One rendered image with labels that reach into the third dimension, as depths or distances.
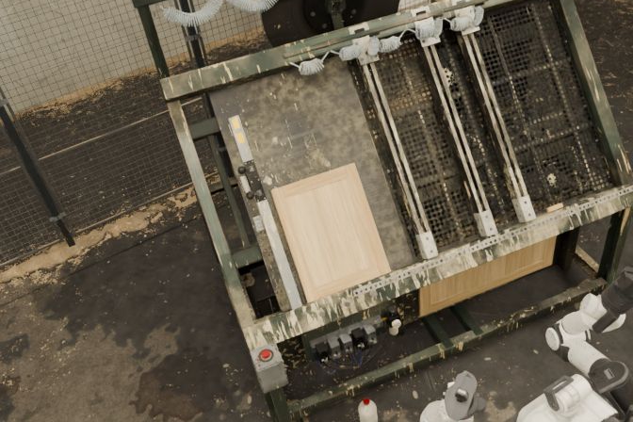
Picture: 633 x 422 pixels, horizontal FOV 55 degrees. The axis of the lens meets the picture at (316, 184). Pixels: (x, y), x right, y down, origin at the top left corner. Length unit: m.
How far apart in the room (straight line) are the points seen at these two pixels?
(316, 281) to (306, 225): 0.27
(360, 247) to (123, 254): 2.41
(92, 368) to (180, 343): 0.56
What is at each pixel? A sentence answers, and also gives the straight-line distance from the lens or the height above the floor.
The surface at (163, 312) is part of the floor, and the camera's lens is 4.34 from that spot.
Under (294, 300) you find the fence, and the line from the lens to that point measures 2.88.
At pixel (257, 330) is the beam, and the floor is 0.89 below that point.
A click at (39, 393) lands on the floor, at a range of 4.31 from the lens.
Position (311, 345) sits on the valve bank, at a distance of 2.96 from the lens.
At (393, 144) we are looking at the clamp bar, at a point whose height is 1.38.
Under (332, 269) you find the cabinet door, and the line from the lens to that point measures 2.93.
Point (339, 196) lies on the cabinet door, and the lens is 2.94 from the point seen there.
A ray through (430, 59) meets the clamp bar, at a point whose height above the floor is 1.64.
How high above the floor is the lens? 3.09
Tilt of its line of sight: 38 degrees down
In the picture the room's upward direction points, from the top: 9 degrees counter-clockwise
